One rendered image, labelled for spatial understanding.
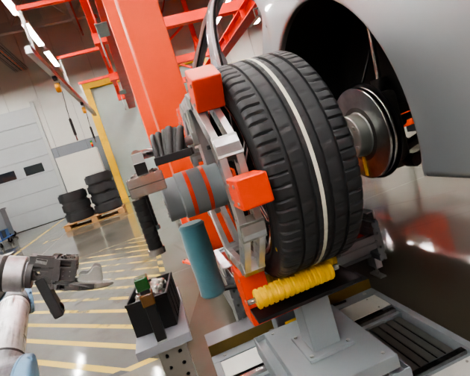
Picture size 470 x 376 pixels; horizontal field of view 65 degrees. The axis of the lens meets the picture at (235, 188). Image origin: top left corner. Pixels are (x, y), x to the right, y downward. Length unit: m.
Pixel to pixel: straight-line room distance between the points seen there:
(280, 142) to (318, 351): 0.74
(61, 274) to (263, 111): 0.66
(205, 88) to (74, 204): 8.69
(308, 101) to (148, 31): 0.94
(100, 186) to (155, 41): 7.88
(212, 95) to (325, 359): 0.88
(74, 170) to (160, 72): 10.66
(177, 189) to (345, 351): 0.73
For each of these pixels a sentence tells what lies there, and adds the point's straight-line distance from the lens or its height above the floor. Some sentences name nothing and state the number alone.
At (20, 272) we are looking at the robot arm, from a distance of 1.07.
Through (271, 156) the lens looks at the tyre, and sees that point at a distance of 0.84.
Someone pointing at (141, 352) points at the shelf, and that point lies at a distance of 1.24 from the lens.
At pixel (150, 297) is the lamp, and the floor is 0.60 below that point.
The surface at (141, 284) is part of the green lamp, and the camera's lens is 1.16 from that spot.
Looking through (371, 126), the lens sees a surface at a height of 0.87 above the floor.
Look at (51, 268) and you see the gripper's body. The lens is 1.09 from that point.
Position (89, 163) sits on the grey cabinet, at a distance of 12.15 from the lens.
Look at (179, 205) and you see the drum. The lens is 1.07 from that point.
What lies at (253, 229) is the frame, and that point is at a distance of 0.90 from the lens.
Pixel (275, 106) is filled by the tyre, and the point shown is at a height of 1.01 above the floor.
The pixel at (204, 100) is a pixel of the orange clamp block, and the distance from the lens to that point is 0.94.
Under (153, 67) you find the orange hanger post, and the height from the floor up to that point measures 1.34.
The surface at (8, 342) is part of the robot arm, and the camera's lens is 1.37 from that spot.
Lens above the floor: 0.97
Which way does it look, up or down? 8 degrees down
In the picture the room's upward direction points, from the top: 17 degrees counter-clockwise
